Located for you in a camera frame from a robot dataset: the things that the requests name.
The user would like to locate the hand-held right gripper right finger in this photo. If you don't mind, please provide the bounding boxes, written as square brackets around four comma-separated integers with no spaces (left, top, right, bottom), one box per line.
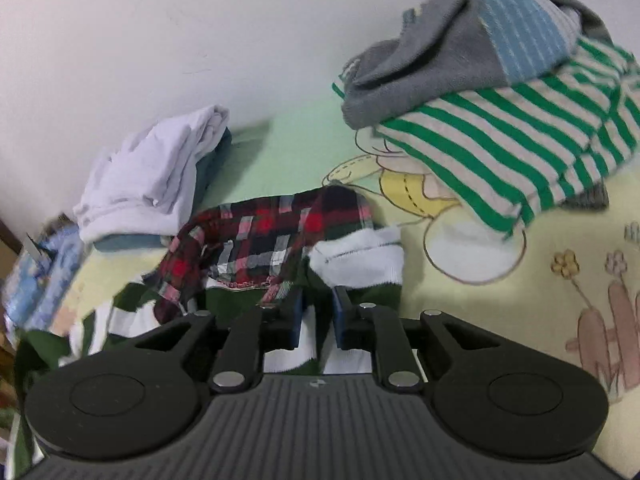
[331,285,502,393]

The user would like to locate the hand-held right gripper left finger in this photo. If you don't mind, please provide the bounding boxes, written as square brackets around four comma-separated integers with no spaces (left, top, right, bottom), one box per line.
[135,285,306,393]

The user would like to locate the green white striped sweater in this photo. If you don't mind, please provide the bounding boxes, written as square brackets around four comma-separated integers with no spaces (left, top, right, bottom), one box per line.
[7,227,406,478]

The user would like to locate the red plaid shirt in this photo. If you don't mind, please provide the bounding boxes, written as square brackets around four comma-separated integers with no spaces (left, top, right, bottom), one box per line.
[142,185,376,326]

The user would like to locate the folded white clothes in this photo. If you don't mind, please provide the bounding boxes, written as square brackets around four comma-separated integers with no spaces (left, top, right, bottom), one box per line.
[72,105,232,243]

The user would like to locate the yellow cartoon blanket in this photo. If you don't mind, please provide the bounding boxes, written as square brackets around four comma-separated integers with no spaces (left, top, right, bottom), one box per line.
[0,95,640,480]

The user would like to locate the folded blue garment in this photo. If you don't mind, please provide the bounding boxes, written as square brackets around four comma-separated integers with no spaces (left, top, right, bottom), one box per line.
[92,127,234,254]

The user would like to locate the green striped shirt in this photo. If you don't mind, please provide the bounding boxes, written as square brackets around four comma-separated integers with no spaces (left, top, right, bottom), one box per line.
[375,35,640,239]

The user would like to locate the blue patterned cloth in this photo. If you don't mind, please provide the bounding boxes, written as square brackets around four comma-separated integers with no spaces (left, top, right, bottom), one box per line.
[2,220,86,333]

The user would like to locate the grey knit garment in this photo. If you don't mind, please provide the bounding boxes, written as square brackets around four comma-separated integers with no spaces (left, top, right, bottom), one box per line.
[332,0,613,131]

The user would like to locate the dark grey cloth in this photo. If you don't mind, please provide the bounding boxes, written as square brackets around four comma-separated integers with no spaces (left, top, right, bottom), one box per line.
[562,182,610,211]

